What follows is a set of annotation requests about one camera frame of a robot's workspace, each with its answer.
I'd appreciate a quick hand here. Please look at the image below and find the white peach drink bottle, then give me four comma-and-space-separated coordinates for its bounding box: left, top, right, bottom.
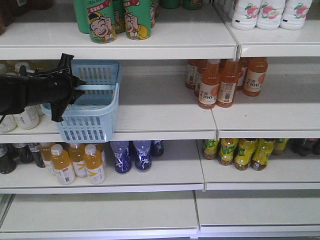
256, 0, 286, 30
279, 0, 313, 30
231, 0, 262, 31

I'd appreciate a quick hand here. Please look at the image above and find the pale green drink bottle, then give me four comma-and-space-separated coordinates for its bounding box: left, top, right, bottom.
0, 114, 17, 133
12, 106, 40, 130

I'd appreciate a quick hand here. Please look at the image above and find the light blue plastic basket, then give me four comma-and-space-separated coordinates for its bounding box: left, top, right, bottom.
56, 59, 122, 143

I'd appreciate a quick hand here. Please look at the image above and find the dark drink bottle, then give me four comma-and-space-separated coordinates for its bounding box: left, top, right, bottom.
0, 143, 17, 174
27, 142, 45, 168
12, 143, 34, 164

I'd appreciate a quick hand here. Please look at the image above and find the white store shelving unit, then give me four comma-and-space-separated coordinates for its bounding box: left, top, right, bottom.
0, 0, 320, 240

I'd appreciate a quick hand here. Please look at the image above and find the green cartoon drink can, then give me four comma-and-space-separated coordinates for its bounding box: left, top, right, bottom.
123, 0, 151, 40
84, 0, 117, 44

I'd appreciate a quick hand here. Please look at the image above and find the yellow lemon tea bottle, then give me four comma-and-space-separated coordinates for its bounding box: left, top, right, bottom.
250, 138, 275, 171
219, 138, 239, 166
234, 138, 258, 171
272, 138, 289, 156
202, 139, 220, 160

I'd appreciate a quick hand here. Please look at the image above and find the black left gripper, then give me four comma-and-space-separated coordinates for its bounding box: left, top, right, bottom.
32, 73, 87, 105

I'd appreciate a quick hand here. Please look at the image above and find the orange C100 drink bottle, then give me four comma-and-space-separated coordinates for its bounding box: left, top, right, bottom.
242, 57, 268, 97
216, 59, 240, 108
198, 59, 221, 110

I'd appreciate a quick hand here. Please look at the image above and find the coca cola bottle red label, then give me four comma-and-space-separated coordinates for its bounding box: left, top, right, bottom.
291, 138, 318, 157

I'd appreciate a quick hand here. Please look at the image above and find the blue sports drink bottle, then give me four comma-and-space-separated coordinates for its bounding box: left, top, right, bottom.
133, 140, 152, 171
151, 140, 164, 157
110, 141, 132, 174

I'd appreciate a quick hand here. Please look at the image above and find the orange juice bottle white label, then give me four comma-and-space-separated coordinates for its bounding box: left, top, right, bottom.
84, 144, 105, 185
68, 143, 87, 178
51, 144, 75, 185
40, 142, 55, 176

